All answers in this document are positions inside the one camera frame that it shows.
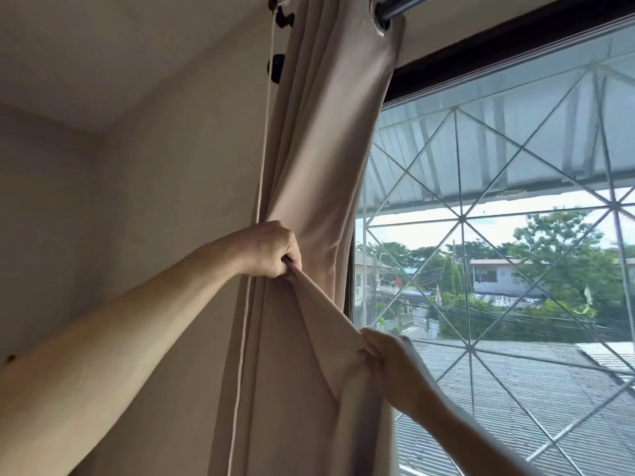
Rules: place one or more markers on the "dark window frame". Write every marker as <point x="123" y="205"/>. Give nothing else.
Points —
<point x="496" y="49"/>

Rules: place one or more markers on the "person's left forearm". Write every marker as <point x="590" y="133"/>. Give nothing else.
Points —
<point x="114" y="361"/>

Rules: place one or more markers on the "black rod wall bracket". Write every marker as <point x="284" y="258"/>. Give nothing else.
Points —
<point x="277" y="66"/>

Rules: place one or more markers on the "person's right hand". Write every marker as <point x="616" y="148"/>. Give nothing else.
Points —
<point x="392" y="366"/>

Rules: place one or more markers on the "person's left hand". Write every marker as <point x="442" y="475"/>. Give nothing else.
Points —
<point x="268" y="247"/>

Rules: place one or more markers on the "black curtain rod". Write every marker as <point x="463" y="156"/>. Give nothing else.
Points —
<point x="397" y="5"/>

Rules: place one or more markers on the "beige eyelet curtain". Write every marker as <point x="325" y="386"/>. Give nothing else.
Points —
<point x="307" y="242"/>

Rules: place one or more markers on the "person's right fingers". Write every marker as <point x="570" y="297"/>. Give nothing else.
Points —
<point x="371" y="354"/>

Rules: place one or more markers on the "white window security grille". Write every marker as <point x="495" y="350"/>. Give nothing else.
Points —
<point x="476" y="272"/>

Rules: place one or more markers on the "person's left fingers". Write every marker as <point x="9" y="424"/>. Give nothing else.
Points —
<point x="291" y="257"/>

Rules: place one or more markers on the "black curtain rod finial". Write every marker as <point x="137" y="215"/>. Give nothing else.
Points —
<point x="281" y="12"/>

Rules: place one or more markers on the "person's right forearm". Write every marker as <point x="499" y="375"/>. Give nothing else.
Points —
<point x="471" y="441"/>

